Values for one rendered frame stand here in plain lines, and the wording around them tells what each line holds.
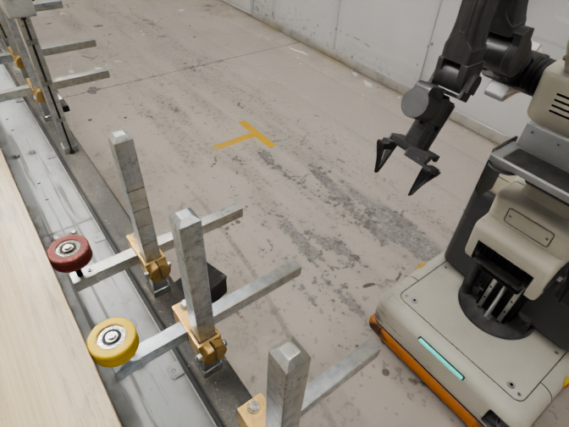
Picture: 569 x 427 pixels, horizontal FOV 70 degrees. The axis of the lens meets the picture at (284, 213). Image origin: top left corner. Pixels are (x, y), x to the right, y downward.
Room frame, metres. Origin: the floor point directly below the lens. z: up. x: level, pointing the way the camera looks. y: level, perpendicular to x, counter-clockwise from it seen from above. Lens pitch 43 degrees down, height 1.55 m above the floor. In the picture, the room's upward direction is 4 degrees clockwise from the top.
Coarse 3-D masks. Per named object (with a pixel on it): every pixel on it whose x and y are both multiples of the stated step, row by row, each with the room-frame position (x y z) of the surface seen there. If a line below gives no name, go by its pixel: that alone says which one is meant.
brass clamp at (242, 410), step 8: (256, 400) 0.30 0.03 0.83; (264, 400) 0.30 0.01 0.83; (240, 408) 0.29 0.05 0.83; (264, 408) 0.29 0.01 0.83; (240, 416) 0.27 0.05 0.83; (248, 416) 0.27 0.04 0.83; (256, 416) 0.27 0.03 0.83; (264, 416) 0.28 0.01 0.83; (240, 424) 0.28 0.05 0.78; (248, 424) 0.26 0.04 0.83; (256, 424) 0.26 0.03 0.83; (264, 424) 0.26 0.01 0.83
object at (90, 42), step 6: (66, 42) 1.74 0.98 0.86; (72, 42) 1.75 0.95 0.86; (78, 42) 1.75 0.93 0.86; (84, 42) 1.77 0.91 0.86; (90, 42) 1.78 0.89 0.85; (42, 48) 1.66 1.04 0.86; (48, 48) 1.68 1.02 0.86; (54, 48) 1.69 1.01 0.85; (60, 48) 1.70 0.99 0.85; (66, 48) 1.72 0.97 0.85; (72, 48) 1.73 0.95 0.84; (78, 48) 1.75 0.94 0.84; (84, 48) 1.76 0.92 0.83; (0, 54) 1.58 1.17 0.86; (6, 54) 1.58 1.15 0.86; (48, 54) 1.67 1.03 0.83; (0, 60) 1.56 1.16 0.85; (6, 60) 1.57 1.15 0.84; (12, 60) 1.58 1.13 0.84
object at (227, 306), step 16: (272, 272) 0.59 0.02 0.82; (288, 272) 0.59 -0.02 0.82; (240, 288) 0.54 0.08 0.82; (256, 288) 0.54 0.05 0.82; (272, 288) 0.56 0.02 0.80; (224, 304) 0.50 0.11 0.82; (240, 304) 0.51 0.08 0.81; (160, 336) 0.41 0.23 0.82; (176, 336) 0.42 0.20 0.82; (144, 352) 0.38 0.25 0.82; (160, 352) 0.39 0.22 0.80; (128, 368) 0.35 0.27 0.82
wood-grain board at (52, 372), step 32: (0, 160) 0.84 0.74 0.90; (0, 192) 0.72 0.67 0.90; (0, 224) 0.62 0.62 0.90; (32, 224) 0.62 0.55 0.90; (0, 256) 0.53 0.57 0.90; (32, 256) 0.53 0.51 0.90; (0, 288) 0.45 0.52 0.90; (32, 288) 0.45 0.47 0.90; (0, 320) 0.38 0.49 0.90; (32, 320) 0.39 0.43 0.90; (64, 320) 0.39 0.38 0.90; (0, 352) 0.32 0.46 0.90; (32, 352) 0.33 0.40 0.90; (64, 352) 0.33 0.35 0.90; (0, 384) 0.27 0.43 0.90; (32, 384) 0.28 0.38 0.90; (64, 384) 0.28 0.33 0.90; (96, 384) 0.28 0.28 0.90; (0, 416) 0.23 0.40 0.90; (32, 416) 0.23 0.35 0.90; (64, 416) 0.23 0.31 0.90; (96, 416) 0.23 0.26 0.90
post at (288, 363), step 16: (272, 352) 0.23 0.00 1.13; (288, 352) 0.23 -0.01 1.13; (304, 352) 0.23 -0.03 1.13; (272, 368) 0.23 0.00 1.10; (288, 368) 0.21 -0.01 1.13; (304, 368) 0.22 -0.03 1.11; (272, 384) 0.22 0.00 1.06; (288, 384) 0.21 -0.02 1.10; (304, 384) 0.23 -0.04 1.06; (272, 400) 0.22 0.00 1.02; (288, 400) 0.21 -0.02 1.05; (272, 416) 0.22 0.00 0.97; (288, 416) 0.21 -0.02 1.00
